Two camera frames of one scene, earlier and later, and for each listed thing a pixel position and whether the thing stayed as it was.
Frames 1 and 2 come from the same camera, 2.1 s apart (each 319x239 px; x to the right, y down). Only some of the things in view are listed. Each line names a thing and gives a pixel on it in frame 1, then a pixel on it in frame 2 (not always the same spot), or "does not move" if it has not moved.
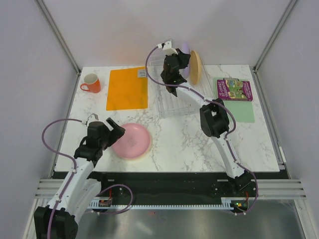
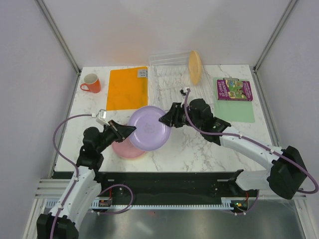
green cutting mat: [243, 110] does not move
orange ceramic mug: [92, 81] does not move
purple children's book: [235, 90] does not move
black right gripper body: [181, 61] -> [186, 121]
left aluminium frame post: [58, 34] does not move
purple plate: [186, 49] -> [150, 134]
